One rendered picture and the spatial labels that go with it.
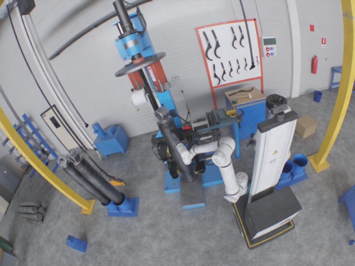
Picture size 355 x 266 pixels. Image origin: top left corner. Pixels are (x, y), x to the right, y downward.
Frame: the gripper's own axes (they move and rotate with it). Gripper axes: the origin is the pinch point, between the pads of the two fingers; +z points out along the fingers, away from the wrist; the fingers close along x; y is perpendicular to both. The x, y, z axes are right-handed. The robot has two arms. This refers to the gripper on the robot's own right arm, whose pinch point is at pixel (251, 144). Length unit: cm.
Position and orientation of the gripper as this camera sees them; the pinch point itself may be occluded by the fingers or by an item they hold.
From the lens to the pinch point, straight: 227.6
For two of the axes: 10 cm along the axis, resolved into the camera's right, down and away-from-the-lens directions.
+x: 9.4, -3.2, 1.2
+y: 3.3, 8.0, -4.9
